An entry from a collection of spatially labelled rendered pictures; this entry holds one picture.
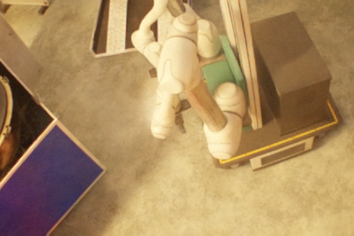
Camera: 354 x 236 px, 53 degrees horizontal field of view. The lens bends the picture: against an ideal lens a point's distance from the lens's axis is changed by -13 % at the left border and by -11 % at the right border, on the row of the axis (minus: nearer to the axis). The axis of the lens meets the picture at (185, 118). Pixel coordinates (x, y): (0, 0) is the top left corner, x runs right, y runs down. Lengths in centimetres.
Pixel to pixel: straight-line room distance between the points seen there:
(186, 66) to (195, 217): 156
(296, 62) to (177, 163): 125
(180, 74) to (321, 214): 167
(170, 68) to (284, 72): 93
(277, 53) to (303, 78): 23
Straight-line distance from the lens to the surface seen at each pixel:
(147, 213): 289
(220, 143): 190
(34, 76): 395
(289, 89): 215
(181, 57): 145
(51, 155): 245
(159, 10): 203
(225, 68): 240
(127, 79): 347
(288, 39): 236
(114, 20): 389
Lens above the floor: 266
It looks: 59 degrees down
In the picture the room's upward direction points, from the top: 25 degrees counter-clockwise
